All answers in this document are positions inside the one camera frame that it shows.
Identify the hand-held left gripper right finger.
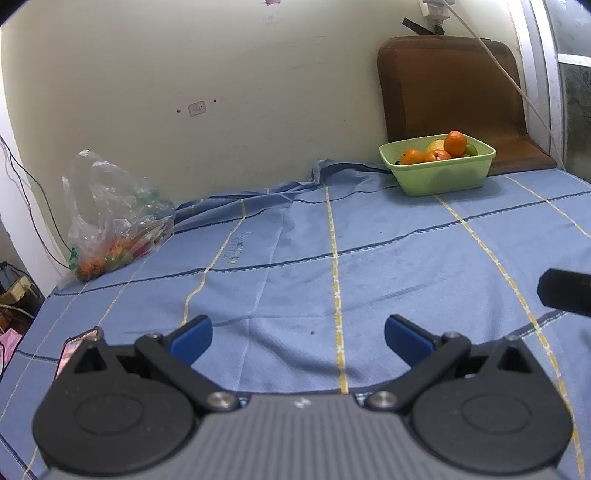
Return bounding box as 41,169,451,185
365,315,543,414

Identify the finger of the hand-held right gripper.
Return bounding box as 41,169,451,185
538,268,591,317

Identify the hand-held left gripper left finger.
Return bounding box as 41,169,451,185
70,315,241,414

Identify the green plastic basin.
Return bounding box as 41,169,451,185
379,134,497,197

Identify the large orange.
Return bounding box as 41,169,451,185
444,131,468,156

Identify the smartphone with red screen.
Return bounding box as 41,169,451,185
58,327,102,379

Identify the blue checked bedsheet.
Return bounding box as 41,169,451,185
0,159,591,480

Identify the clear plastic produce bag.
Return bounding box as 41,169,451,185
62,149,176,282

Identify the cardboard box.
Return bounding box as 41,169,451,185
2,276,41,320

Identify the pink cloth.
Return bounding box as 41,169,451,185
0,329,24,370

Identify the black tape strip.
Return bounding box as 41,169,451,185
403,18,445,36

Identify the thin black cable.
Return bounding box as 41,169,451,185
0,135,71,269

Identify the white window frame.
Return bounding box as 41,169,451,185
508,0,591,172

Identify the white cable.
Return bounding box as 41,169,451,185
441,0,568,171

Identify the white wall socket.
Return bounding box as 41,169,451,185
418,0,451,24

